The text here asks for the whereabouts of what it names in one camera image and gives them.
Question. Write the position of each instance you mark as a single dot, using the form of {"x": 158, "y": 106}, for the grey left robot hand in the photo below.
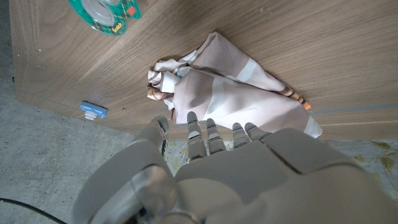
{"x": 248, "y": 180}

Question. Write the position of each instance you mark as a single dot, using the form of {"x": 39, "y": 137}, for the beige orange patterned cloth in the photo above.
{"x": 233, "y": 99}

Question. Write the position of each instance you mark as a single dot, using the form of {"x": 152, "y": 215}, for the grey marking tape outline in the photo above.
{"x": 357, "y": 109}

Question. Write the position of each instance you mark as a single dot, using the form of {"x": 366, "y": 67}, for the green plaid tape dispenser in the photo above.
{"x": 122, "y": 23}

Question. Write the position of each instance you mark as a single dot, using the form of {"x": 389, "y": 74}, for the small blue toy camera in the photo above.
{"x": 93, "y": 108}

